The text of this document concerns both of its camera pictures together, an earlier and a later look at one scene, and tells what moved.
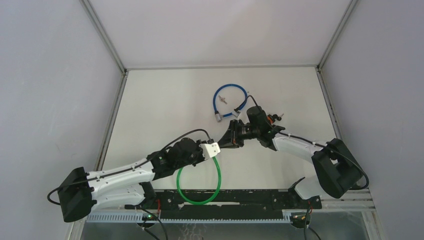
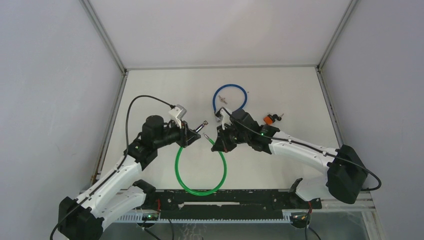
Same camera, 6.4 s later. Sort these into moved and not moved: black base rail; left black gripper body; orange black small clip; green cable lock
Moved: green cable lock; left black gripper body
Not moved: black base rail; orange black small clip
